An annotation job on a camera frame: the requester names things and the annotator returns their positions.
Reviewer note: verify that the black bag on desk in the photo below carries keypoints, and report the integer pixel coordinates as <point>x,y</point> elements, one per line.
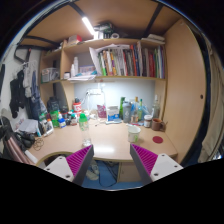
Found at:
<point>52,104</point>

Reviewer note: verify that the pink snack bag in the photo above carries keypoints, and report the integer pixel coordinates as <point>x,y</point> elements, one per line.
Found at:
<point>101,111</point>

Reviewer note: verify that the red round coaster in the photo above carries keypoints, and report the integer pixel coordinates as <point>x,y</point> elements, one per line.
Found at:
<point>157,139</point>

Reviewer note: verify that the brown ceramic mug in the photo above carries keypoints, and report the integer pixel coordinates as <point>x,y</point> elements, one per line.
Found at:
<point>158,124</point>

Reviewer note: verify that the grey shaker bottle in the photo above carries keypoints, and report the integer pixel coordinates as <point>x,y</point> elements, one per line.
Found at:
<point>126,111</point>

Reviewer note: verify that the fluorescent tube light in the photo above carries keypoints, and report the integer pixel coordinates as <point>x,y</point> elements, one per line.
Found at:
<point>88,25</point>

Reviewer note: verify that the blue white box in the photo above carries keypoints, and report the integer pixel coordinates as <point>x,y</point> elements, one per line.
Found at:
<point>112,113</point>

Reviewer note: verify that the clear bottle green cap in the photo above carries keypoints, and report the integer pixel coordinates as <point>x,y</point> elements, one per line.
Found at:
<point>84,127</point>

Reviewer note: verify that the row of books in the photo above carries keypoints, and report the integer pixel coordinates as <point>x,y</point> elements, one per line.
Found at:
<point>131,60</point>

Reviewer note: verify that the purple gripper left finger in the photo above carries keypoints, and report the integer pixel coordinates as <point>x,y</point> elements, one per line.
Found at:
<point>73,167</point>

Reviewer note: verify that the red white canister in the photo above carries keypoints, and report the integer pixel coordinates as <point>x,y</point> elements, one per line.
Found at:
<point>77,106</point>

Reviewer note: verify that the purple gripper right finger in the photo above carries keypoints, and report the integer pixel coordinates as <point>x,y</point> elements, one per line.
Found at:
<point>152,167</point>

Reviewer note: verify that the white power strip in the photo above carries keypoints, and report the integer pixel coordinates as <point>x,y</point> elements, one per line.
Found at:
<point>94,91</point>

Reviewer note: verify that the hanging dark clothes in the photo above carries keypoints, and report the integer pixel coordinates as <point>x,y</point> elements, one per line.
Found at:
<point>25,92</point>

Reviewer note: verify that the clear glass bottle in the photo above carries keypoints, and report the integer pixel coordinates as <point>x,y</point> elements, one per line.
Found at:
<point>156,107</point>

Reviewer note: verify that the green container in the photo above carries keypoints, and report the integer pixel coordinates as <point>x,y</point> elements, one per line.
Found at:
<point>54,118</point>

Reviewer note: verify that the wooden shelf unit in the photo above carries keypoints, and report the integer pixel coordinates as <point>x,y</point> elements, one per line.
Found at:
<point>65,57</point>

